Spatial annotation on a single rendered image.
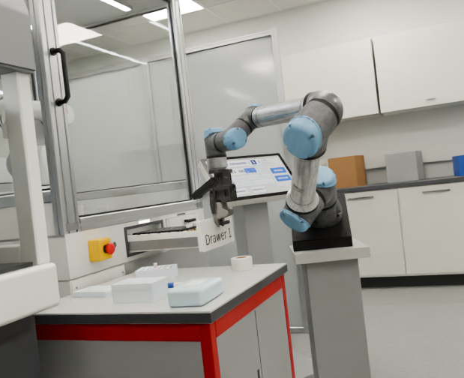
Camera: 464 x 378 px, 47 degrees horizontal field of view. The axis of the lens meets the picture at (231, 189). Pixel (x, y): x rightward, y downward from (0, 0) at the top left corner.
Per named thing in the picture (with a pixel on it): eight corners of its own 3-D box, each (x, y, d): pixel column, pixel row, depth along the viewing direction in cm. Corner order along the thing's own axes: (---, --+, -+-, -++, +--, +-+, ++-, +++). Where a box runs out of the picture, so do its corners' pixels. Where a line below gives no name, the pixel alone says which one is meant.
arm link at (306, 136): (324, 213, 198) (342, 107, 154) (303, 241, 191) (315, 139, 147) (297, 199, 202) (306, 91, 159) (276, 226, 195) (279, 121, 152)
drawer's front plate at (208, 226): (234, 241, 212) (231, 213, 212) (203, 252, 185) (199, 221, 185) (230, 241, 213) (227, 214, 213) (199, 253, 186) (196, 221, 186)
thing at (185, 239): (228, 238, 211) (226, 223, 211) (200, 247, 187) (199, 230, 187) (142, 244, 226) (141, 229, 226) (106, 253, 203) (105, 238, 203)
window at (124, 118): (191, 199, 254) (169, 1, 254) (75, 217, 175) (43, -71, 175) (190, 199, 255) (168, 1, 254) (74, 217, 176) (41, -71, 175)
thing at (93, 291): (124, 290, 161) (124, 284, 161) (106, 297, 153) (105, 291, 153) (92, 290, 166) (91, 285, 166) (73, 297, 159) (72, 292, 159)
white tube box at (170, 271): (178, 274, 179) (177, 263, 179) (173, 279, 171) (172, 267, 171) (142, 278, 180) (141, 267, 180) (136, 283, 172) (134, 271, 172)
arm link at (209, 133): (211, 127, 191) (199, 130, 198) (214, 157, 191) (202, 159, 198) (229, 126, 196) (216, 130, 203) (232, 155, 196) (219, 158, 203)
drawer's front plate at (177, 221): (201, 235, 252) (199, 212, 252) (172, 244, 226) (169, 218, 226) (198, 235, 253) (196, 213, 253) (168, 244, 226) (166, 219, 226)
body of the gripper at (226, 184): (229, 201, 192) (226, 168, 192) (208, 203, 195) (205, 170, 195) (237, 199, 199) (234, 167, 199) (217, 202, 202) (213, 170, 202)
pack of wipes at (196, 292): (192, 293, 143) (190, 277, 143) (225, 292, 140) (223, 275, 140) (167, 307, 129) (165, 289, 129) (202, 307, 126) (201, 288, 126)
